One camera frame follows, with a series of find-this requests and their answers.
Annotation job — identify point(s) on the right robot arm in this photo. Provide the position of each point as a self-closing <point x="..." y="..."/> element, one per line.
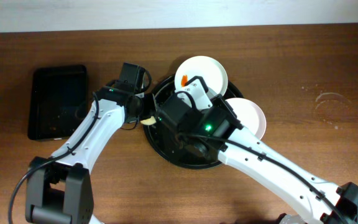
<point x="315" y="200"/>

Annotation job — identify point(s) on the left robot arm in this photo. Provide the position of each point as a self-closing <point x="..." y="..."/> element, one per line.
<point x="59" y="187"/>

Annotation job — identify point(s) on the white plate top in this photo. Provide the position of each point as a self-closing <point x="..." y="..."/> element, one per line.
<point x="212" y="72"/>

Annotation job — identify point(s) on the black rectangular tray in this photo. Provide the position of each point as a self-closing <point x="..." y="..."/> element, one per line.
<point x="58" y="103"/>

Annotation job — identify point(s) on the pinkish white plate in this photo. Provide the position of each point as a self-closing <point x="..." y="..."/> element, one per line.
<point x="250" y="115"/>

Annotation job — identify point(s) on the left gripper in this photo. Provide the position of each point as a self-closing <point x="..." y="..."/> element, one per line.
<point x="148" y="107"/>

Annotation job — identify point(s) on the yellow sponge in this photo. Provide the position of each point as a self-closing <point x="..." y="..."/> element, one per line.
<point x="148" y="121"/>

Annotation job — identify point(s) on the round black tray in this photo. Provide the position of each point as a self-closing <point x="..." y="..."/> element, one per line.
<point x="166" y="149"/>

